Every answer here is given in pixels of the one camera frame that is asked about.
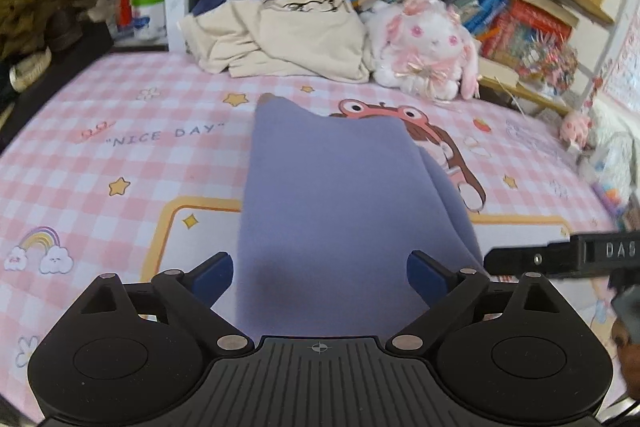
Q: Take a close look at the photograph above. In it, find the purple garment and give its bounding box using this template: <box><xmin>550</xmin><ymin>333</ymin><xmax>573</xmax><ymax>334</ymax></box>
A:
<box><xmin>235</xmin><ymin>95</ymin><xmax>482</xmax><ymax>339</ymax></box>

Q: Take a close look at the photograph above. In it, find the olive brown clothes pile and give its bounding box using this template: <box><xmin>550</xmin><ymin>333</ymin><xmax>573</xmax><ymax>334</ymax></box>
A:
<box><xmin>0</xmin><ymin>0</ymin><xmax>101</xmax><ymax>63</ymax></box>

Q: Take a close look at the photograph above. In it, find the person's right hand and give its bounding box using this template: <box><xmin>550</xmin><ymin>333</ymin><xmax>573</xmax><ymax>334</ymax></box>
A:
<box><xmin>612</xmin><ymin>319</ymin><xmax>640</xmax><ymax>400</ymax></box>

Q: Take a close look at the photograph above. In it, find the small pink plush toy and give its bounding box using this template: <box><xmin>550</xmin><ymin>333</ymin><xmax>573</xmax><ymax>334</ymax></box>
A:
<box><xmin>559</xmin><ymin>112</ymin><xmax>592</xmax><ymax>150</ymax></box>

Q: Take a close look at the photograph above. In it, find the pink checked cartoon mat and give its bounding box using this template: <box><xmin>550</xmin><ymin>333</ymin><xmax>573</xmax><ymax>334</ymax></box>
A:
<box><xmin>1</xmin><ymin>53</ymin><xmax>614</xmax><ymax>421</ymax></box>

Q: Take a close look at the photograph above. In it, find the white pink bunny plush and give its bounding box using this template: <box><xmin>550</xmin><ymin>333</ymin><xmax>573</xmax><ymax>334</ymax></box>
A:
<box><xmin>361</xmin><ymin>0</ymin><xmax>480</xmax><ymax>101</ymax></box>

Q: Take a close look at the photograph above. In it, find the white green lidded jar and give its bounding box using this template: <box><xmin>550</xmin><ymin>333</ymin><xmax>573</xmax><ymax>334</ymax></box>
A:
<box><xmin>131</xmin><ymin>0</ymin><xmax>166</xmax><ymax>41</ymax></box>

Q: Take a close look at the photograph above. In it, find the cream canvas tote bag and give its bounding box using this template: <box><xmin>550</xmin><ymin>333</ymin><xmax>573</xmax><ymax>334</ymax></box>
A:
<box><xmin>178</xmin><ymin>0</ymin><xmax>373</xmax><ymax>84</ymax></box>

